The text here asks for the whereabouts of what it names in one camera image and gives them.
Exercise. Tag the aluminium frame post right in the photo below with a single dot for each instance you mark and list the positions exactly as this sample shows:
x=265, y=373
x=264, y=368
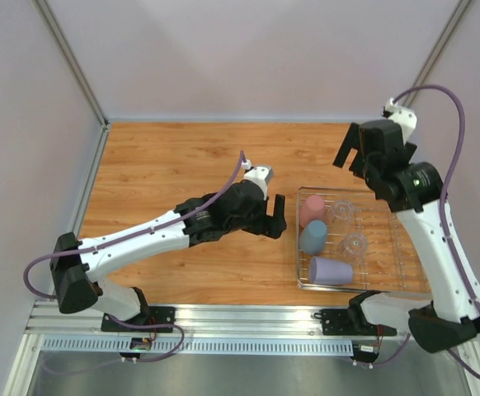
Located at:
x=460, y=11

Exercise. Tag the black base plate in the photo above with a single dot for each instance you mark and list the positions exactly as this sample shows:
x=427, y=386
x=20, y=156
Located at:
x=337, y=322
x=157, y=314

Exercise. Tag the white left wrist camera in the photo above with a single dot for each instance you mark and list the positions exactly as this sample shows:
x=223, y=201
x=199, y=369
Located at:
x=261, y=175

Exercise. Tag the blue plastic cup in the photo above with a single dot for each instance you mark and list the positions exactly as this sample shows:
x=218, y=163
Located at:
x=313, y=238

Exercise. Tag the white slotted cable duct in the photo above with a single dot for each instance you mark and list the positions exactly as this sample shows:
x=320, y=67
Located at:
x=198, y=345

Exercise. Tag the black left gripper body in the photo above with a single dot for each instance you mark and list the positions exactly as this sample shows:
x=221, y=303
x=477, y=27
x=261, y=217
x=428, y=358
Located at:
x=256, y=223

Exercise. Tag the aluminium front rail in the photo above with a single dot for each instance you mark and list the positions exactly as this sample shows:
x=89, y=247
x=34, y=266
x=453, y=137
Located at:
x=198, y=320

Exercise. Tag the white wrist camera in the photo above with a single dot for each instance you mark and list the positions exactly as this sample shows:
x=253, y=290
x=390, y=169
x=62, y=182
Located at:
x=261, y=175
x=401, y=115

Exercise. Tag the clear glass cup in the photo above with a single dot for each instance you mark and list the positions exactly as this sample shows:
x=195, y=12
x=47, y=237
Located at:
x=352, y=248
x=340, y=216

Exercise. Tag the pink plastic cup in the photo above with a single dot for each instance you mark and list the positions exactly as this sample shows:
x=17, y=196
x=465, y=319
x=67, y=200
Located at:
x=312, y=209

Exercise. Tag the aluminium frame post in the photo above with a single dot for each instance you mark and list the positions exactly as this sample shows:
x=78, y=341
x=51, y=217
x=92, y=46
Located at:
x=56, y=32
x=460, y=11

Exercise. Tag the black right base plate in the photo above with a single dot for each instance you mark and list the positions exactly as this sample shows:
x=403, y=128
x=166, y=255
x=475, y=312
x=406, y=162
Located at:
x=337, y=322

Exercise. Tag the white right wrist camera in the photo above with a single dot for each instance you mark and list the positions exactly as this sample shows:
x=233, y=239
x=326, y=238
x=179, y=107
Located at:
x=401, y=115

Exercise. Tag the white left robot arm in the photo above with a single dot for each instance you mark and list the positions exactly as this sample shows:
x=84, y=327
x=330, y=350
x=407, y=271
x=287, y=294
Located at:
x=81, y=268

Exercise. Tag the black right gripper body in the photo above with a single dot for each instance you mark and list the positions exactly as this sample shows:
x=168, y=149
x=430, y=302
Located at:
x=364, y=150

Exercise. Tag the metal wire dish rack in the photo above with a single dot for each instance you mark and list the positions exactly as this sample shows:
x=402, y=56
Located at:
x=363, y=233

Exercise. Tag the aluminium frame post left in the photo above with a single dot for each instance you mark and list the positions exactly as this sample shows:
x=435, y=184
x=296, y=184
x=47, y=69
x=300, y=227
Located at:
x=56, y=32

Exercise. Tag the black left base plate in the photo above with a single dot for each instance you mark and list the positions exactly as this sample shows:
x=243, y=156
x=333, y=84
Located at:
x=157, y=314

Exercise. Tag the purple plastic cup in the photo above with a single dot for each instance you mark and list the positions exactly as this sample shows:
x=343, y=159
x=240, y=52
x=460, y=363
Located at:
x=326, y=271

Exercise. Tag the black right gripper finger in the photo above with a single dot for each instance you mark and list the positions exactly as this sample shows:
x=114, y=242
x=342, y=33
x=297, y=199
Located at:
x=350, y=141
x=357, y=166

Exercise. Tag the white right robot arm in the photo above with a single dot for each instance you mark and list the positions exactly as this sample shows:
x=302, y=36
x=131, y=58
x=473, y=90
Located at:
x=412, y=192

